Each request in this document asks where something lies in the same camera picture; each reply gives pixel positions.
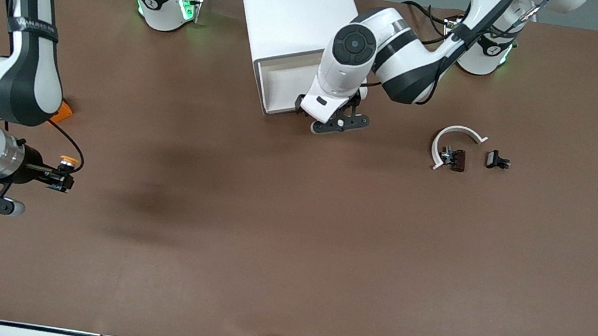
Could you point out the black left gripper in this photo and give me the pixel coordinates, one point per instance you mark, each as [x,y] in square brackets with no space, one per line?
[354,101]

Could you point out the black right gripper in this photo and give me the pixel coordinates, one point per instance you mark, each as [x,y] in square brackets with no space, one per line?
[31,170]

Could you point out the orange capped push button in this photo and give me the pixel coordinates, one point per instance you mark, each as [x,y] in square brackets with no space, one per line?
[69,161]

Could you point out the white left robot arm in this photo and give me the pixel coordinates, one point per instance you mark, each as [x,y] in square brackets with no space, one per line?
[342,79]

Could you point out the orange and black block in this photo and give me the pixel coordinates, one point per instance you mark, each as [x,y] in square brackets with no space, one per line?
[63,112]

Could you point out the small brown black component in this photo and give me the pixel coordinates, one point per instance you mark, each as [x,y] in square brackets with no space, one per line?
[457,159]

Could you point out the small black clip part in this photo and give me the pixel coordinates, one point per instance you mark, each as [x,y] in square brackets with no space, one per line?
[493,159]

